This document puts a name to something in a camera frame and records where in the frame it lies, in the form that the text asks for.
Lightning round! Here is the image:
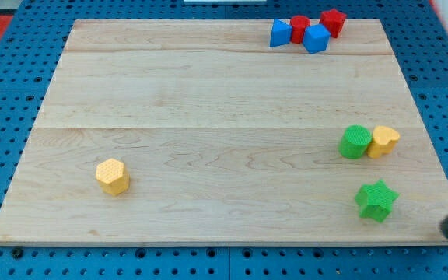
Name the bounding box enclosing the yellow heart block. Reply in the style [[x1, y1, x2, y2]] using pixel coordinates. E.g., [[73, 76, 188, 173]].
[[366, 126, 401, 159]]

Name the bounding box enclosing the red star block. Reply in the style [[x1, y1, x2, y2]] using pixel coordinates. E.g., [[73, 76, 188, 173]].
[[319, 9, 347, 38]]

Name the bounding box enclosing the green star block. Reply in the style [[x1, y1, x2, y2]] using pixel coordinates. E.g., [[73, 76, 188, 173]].
[[355, 180, 400, 223]]

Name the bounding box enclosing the wooden board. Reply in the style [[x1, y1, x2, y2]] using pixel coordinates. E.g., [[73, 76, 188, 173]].
[[0, 19, 448, 247]]

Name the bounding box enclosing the yellow hexagon block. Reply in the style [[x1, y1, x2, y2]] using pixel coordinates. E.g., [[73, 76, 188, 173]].
[[95, 159, 130, 196]]

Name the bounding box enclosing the blue triangle block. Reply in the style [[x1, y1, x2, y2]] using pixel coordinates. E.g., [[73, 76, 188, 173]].
[[269, 19, 292, 47]]

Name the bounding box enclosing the green cylinder block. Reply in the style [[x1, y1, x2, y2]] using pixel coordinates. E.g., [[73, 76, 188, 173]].
[[338, 124, 372, 159]]

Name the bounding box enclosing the blue cube block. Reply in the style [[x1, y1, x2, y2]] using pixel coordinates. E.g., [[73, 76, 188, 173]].
[[303, 24, 331, 54]]

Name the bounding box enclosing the red cylinder block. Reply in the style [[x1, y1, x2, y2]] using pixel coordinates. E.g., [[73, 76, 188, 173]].
[[289, 15, 311, 44]]

